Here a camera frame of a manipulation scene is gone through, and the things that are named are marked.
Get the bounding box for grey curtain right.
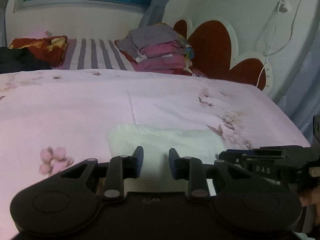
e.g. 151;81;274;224
138;0;170;28

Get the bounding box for black cloth bundle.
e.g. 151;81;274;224
0;47;51;74

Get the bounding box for white charging cable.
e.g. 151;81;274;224
256;0;304;88

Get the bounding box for red floral pillow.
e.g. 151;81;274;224
9;36;68;67

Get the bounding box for magenta folded clothes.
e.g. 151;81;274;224
131;40;191;76

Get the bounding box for colourful patterned cloth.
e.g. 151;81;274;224
180;34;195;76

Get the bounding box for white wall plug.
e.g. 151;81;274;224
278;0;290;13

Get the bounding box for striped grey white blanket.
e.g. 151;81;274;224
57;38;134;71

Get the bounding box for grey folded cloth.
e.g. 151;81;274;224
117;24;186;59

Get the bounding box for red white heart headboard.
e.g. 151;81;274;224
174;19;273;94

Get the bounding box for pink floral bed sheet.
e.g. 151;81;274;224
1;69;309;239

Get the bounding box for pale green small garment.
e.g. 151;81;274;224
107;124;226;193

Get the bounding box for person's right hand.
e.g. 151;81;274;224
299;186;320;224

